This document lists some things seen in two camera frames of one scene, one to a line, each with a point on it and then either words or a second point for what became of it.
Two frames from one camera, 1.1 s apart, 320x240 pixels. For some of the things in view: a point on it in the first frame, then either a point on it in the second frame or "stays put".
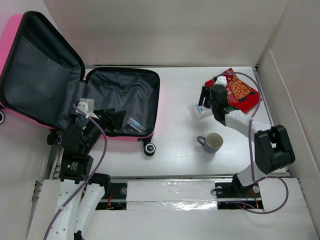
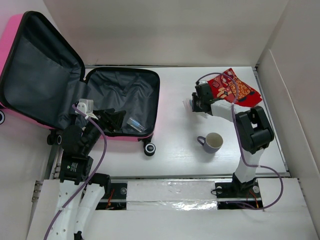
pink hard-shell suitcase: (42, 77) stays put
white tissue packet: (197, 112) → (187, 104)
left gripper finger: (115, 120) stays put
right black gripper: (205, 93) → (195, 109)
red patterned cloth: (239, 96) stays put
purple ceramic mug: (213, 142) stays put
